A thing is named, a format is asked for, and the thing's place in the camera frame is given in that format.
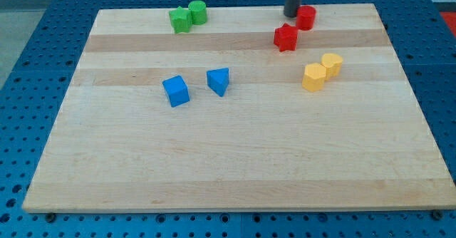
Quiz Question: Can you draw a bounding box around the yellow hexagon block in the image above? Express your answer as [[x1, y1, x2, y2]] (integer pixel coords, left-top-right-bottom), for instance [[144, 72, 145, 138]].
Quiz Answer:
[[301, 63, 326, 92]]

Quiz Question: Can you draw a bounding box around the red cylinder block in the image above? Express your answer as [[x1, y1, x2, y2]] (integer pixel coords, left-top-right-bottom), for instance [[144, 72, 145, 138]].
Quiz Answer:
[[296, 5, 316, 31]]

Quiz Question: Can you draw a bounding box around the blue triangle block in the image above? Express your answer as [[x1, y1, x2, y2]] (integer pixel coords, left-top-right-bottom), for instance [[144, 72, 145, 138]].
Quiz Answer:
[[206, 68, 229, 97]]

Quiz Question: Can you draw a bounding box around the blue cube block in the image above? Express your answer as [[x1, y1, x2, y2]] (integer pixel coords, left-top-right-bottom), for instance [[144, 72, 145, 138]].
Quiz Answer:
[[162, 76, 190, 108]]

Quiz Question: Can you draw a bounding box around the green cylinder block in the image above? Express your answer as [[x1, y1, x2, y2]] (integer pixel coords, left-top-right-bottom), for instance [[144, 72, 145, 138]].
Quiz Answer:
[[188, 0, 207, 25]]

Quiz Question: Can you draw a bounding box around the green star block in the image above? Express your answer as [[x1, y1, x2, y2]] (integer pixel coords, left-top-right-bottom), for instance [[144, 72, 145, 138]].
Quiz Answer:
[[169, 6, 192, 33]]

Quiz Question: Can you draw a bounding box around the red star block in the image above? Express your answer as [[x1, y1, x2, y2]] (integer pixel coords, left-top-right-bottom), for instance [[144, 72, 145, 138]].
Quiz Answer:
[[274, 23, 299, 52]]

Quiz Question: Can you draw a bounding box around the yellow heart block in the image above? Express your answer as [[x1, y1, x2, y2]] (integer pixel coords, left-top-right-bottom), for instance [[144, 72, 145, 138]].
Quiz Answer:
[[321, 53, 343, 80]]

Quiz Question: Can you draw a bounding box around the wooden board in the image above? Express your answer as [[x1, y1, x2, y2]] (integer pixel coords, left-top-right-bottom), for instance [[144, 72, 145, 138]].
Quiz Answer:
[[23, 4, 455, 213]]

